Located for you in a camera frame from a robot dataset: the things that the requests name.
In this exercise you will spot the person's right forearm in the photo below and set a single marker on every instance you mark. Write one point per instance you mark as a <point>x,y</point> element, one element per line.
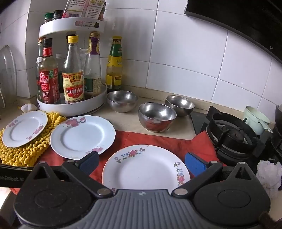
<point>269,222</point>

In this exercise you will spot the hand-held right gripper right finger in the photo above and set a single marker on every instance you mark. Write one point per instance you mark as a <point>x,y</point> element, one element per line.
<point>195,164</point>

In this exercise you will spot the cream orange seasoning packet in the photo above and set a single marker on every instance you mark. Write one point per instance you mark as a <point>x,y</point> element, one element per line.
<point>94,6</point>

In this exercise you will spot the stainless steel bowl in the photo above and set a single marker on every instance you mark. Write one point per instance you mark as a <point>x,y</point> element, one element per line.
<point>157,116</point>
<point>179,105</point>
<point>122,100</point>

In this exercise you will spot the clear bottle brown cap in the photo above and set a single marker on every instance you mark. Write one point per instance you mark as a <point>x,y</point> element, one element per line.
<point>40,47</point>

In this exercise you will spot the yellow chenille mat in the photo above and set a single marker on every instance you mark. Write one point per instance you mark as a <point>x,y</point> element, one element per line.
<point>24,154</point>

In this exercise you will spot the pink cream seasoning packet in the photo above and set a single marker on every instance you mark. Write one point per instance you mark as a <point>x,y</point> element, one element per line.
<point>73,7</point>

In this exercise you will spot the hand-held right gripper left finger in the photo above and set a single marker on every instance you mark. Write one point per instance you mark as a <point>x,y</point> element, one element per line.
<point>90,162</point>

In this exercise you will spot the garlic bulb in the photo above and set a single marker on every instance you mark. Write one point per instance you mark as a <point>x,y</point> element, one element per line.
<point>28,107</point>

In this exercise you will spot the dark cap bottle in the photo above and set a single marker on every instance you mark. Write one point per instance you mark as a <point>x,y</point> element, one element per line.
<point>57,14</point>

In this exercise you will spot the black range hood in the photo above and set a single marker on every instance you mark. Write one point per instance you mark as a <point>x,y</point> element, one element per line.
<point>242,19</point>

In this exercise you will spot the green cap yellow label bottle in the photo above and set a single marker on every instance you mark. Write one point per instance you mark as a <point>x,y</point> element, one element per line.
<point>114,66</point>

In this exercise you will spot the red cloth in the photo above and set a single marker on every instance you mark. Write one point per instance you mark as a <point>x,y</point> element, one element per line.
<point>143,137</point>

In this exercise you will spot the black glass gas stove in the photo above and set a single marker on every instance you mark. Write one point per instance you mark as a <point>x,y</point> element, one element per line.
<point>200,125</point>

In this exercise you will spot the white plate small flower sprigs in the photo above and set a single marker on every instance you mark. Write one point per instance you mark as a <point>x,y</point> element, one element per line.
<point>143,169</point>

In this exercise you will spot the red label soy sauce bottle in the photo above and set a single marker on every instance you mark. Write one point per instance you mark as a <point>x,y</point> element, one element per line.
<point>47,85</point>

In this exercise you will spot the white crumpled cloth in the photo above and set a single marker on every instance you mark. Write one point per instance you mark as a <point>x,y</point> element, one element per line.
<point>268,176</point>

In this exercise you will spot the small white plate pink flowers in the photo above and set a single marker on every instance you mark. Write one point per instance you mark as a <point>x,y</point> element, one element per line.
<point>24,130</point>

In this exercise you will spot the large white plate pink flowers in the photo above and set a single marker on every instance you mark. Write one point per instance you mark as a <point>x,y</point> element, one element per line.
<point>82,136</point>

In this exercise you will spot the clear glass lid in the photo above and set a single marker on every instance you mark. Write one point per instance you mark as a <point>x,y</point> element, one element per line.
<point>7,72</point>

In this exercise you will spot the white two-tier condiment rack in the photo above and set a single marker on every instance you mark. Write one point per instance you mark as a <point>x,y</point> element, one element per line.
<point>72,109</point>

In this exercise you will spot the dark pot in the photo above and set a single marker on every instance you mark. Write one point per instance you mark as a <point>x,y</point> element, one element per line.
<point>278,114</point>

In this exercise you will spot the clear bottle purple label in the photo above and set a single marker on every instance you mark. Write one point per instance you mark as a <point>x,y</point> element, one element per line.
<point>92,66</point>

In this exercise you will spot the yellow cap vinegar bottle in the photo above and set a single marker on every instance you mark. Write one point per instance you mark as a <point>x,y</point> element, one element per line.
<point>72,85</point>

